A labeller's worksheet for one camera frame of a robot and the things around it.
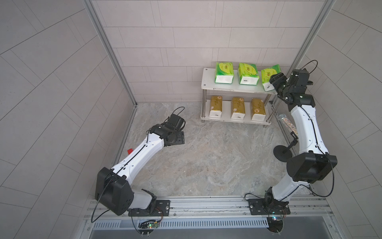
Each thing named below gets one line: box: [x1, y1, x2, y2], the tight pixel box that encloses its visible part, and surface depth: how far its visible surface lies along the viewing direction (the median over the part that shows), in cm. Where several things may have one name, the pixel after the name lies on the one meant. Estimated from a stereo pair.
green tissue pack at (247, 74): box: [237, 62, 260, 86], surface depth 81 cm
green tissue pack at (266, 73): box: [261, 64, 282, 92], surface depth 78 cm
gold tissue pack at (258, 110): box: [250, 98, 267, 122], surface depth 98 cm
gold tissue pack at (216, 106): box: [208, 95, 223, 119], surface depth 101 cm
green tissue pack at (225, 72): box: [214, 62, 235, 85], surface depth 81 cm
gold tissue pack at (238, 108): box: [230, 97, 247, 120], surface depth 99 cm
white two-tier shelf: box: [200, 67, 279, 125], surface depth 98 cm
